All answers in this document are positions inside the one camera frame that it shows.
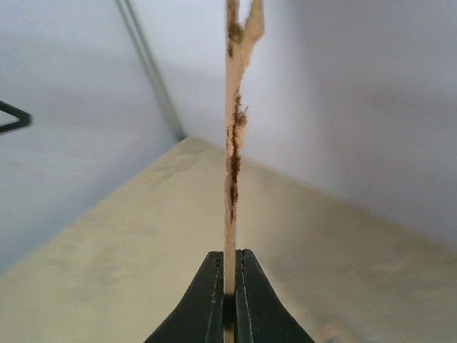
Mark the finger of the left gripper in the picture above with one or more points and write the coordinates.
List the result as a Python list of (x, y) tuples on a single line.
[(23, 119)]

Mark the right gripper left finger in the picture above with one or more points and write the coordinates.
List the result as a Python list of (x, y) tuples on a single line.
[(198, 317)]

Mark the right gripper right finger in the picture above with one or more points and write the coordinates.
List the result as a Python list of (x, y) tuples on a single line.
[(260, 315)]

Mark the brown cardboard backing board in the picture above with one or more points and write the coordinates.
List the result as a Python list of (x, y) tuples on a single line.
[(240, 41)]

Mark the left aluminium corner post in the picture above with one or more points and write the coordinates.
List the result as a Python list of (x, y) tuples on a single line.
[(143, 49)]

